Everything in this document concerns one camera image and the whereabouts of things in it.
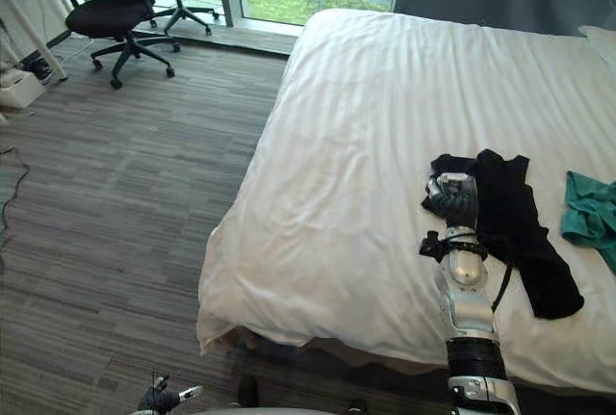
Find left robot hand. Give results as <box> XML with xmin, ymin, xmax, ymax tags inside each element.
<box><xmin>137</xmin><ymin>375</ymin><xmax>205</xmax><ymax>414</ymax></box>

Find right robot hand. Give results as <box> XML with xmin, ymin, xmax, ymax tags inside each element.
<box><xmin>425</xmin><ymin>171</ymin><xmax>480</xmax><ymax>231</ymax></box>

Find black cloth garment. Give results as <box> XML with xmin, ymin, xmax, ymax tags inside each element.
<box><xmin>422</xmin><ymin>147</ymin><xmax>585</xmax><ymax>322</ymax></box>

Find beige bed base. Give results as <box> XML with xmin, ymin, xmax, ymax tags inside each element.
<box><xmin>221</xmin><ymin>324</ymin><xmax>264</xmax><ymax>351</ymax></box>

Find teal cloth garment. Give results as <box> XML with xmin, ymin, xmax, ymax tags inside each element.
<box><xmin>559</xmin><ymin>169</ymin><xmax>616</xmax><ymax>275</ymax></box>

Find dark left robot foot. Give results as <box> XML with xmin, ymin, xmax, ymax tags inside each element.
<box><xmin>237</xmin><ymin>375</ymin><xmax>262</xmax><ymax>409</ymax></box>

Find white striped duvet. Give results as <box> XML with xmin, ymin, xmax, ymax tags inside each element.
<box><xmin>196</xmin><ymin>7</ymin><xmax>616</xmax><ymax>383</ymax></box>

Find silver robot torso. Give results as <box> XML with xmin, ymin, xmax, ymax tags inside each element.
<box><xmin>190</xmin><ymin>404</ymin><xmax>379</xmax><ymax>415</ymax></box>

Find white pillow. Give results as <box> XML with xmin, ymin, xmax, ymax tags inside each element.
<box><xmin>577</xmin><ymin>24</ymin><xmax>616</xmax><ymax>77</ymax></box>

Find white storage box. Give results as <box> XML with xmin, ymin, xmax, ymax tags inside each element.
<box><xmin>0</xmin><ymin>69</ymin><xmax>48</xmax><ymax>110</ymax></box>

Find dark shoes pair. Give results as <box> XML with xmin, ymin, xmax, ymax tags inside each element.
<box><xmin>22</xmin><ymin>55</ymin><xmax>58</xmax><ymax>88</ymax></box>

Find black office chair with armrests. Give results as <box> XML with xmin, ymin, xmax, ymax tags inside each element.
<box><xmin>28</xmin><ymin>0</ymin><xmax>182</xmax><ymax>91</ymax></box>

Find white desk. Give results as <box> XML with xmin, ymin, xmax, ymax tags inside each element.
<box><xmin>0</xmin><ymin>0</ymin><xmax>69</xmax><ymax>84</ymax></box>

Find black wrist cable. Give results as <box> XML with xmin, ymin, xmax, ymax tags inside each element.
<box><xmin>489</xmin><ymin>260</ymin><xmax>514</xmax><ymax>314</ymax></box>

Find black floor cable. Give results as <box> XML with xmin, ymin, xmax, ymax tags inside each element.
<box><xmin>0</xmin><ymin>144</ymin><xmax>31</xmax><ymax>246</ymax></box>

